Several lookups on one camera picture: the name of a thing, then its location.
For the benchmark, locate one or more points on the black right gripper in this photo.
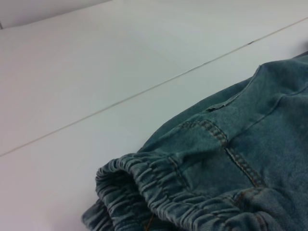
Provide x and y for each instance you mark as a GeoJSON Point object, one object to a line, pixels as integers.
{"type": "Point", "coordinates": [305, 46]}

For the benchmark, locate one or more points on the blue denim shorts with embroidery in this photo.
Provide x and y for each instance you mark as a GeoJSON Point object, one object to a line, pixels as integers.
{"type": "Point", "coordinates": [228, 168]}

